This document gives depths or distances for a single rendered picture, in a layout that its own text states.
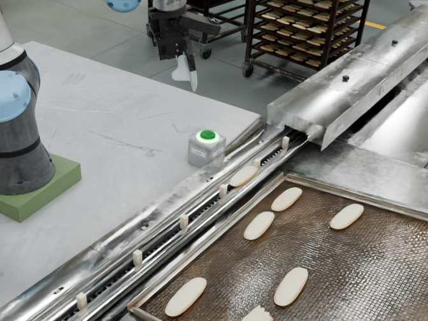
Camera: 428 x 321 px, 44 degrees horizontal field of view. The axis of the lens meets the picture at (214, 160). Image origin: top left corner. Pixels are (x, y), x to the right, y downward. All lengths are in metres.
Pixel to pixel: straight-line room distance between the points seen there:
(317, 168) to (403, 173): 0.22
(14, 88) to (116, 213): 0.34
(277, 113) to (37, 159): 0.63
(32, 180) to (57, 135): 0.31
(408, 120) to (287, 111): 0.45
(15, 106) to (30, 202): 0.21
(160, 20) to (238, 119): 0.44
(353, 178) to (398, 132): 0.31
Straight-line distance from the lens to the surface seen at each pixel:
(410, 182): 1.44
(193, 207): 1.17
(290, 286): 0.91
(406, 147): 1.59
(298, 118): 1.42
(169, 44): 1.28
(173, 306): 0.90
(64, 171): 1.27
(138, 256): 1.04
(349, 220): 1.07
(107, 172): 1.33
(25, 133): 1.18
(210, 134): 1.32
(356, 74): 1.71
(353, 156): 1.48
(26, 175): 1.21
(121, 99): 1.66
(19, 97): 1.15
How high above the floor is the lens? 1.59
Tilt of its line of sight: 34 degrees down
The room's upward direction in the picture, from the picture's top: 4 degrees clockwise
